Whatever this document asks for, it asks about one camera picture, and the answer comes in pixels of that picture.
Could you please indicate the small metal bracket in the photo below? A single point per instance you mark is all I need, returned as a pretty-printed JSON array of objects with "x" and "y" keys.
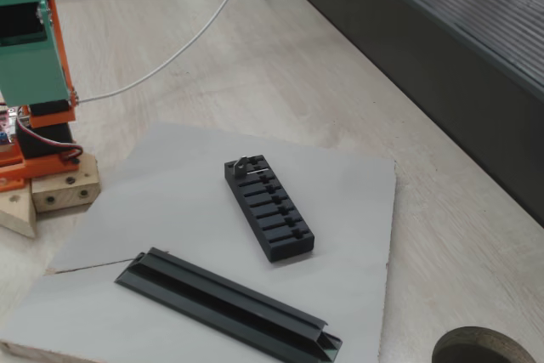
[{"x": 245, "y": 163}]

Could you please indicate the teal and orange robot arm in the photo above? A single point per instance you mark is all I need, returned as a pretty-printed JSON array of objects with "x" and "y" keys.
[{"x": 53, "y": 118}]

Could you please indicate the black slotted holder block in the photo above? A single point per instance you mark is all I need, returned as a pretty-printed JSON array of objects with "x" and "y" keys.
[{"x": 251, "y": 218}]

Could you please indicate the red controller circuit board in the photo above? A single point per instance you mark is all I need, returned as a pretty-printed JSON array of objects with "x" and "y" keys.
[{"x": 4, "y": 123}]

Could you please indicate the wooden beam with screws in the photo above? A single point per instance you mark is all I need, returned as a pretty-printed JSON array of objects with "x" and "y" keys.
[{"x": 64, "y": 193}]

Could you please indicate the light wooden bevelled block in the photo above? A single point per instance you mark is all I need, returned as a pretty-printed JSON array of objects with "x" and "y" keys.
[{"x": 17, "y": 214}]

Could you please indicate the grey flat board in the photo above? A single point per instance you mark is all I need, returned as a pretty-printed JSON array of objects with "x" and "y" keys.
[{"x": 170, "y": 193}]

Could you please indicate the glass partition with blinds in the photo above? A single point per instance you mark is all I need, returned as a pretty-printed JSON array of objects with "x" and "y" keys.
[{"x": 489, "y": 6}]

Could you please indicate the long black rail profile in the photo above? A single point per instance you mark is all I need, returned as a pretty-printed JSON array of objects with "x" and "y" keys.
[{"x": 221, "y": 304}]

